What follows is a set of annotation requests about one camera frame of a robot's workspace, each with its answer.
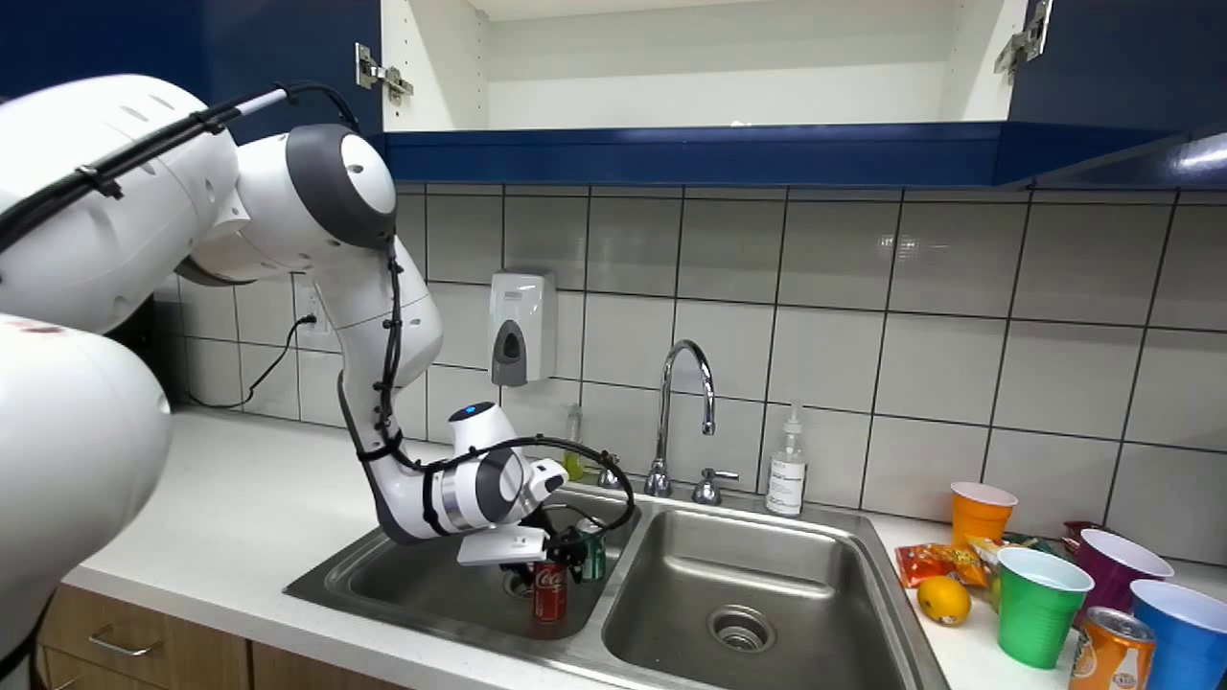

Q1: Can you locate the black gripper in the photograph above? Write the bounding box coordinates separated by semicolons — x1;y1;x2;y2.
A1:
502;555;588;614

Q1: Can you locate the red cola can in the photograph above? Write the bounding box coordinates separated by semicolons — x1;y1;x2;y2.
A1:
530;555;571;639

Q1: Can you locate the green soda can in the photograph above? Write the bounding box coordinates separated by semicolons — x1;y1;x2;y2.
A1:
571;514;610;588

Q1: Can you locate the metal cabinet hinge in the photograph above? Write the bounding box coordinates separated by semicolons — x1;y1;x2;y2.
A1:
994;0;1059;73
354;40;415;104

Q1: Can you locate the orange soda can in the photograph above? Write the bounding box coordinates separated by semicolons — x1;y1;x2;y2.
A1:
1066;607;1159;690

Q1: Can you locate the blue glossy cabinet door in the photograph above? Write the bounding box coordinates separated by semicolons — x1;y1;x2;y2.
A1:
0;0;385;139
1008;0;1227;191

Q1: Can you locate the yellow dish soap bottle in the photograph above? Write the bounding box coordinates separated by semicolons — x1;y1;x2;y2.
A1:
557;401;593;488

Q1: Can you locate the chrome gooseneck faucet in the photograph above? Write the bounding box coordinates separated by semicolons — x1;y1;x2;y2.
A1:
588;339;744;509

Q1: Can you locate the stainless steel double sink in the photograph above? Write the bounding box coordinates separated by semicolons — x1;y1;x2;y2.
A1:
280;455;951;690

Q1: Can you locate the white pump soap bottle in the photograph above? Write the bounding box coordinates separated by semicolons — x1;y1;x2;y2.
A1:
764;401;814;520

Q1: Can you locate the yellow lemon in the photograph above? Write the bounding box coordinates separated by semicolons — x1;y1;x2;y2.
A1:
911;573;973;628

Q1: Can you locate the red orange snack bag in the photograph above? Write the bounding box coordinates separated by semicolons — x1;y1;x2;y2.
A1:
893;534;1012;596

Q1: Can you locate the orange plastic cup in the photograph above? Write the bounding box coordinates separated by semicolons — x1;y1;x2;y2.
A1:
947;479;1019;553

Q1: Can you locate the black countertop appliance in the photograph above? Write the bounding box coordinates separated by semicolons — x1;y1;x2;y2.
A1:
111;295;188;415

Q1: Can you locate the green plastic cup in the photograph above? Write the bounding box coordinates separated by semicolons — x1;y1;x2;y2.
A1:
989;545;1095;671

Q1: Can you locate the purple plastic cup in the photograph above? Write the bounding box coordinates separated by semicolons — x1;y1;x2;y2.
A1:
1068;520;1176;614

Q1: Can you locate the blue plastic cup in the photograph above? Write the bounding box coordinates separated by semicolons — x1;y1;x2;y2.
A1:
1126;575;1227;690

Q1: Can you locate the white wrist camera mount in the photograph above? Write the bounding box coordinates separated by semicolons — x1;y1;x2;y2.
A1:
451;527;553;568

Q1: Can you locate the white wall soap dispenser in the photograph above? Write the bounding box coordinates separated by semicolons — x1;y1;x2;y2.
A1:
488;267;550;391

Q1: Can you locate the black appliance power cord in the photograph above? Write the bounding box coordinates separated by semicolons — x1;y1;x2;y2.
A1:
188;312;322;415

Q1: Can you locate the white wall power outlet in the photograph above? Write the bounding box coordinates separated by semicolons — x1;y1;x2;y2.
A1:
293;279;326;343

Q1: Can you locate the wooden drawer with metal handle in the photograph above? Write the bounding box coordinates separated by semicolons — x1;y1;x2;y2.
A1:
33;583;253;690

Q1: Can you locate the open blue wall cabinet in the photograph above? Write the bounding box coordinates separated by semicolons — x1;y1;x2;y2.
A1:
374;0;1164;191

